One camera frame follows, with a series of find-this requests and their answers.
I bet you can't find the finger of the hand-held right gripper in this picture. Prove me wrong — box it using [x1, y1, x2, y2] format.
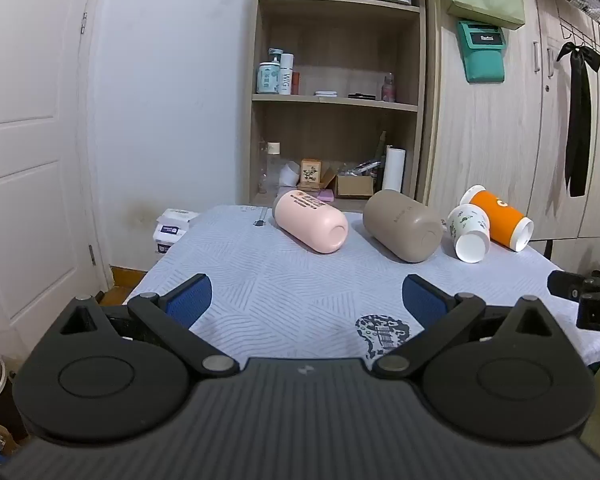
[547, 269, 589, 305]

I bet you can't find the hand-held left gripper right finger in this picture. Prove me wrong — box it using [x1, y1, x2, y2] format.
[372, 274, 569, 379]

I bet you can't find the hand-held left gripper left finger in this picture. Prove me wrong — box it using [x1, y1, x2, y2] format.
[59, 273, 241, 377]

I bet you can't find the taupe cup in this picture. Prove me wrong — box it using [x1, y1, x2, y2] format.
[363, 190, 445, 264]

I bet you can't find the white patterned paper cup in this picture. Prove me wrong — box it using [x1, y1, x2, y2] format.
[447, 203, 492, 264]

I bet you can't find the orange paper cup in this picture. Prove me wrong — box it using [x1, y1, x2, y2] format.
[461, 184, 535, 253]

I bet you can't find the pink cup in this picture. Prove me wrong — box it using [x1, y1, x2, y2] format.
[272, 188, 350, 254]

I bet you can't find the white tissue pack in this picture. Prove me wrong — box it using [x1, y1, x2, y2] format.
[152, 222, 190, 254]
[157, 208, 200, 227]

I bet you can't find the small cardboard box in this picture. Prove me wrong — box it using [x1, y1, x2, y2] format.
[334, 173, 375, 199]

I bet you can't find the white paper roll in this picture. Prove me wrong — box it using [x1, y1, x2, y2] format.
[382, 147, 407, 194]

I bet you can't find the clear plastic bottle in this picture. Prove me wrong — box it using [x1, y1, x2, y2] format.
[257, 140, 282, 195]

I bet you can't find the black ribbon bow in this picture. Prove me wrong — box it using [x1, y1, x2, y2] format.
[555, 42, 600, 199]

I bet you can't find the small floral box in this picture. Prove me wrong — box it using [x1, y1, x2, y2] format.
[299, 158, 322, 191]

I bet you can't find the wooden wardrobe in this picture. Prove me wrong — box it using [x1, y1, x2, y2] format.
[419, 0, 600, 262]

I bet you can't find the wooden shelf unit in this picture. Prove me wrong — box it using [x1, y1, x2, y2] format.
[247, 0, 429, 212]

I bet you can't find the teal jar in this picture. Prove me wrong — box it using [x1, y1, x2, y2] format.
[256, 62, 281, 95]

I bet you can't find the white door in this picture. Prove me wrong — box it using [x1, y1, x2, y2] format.
[0, 0, 112, 366]

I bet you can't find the white bottle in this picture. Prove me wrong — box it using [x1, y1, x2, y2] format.
[278, 53, 295, 96]

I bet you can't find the teal pouch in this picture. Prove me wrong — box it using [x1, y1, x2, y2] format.
[454, 19, 507, 84]

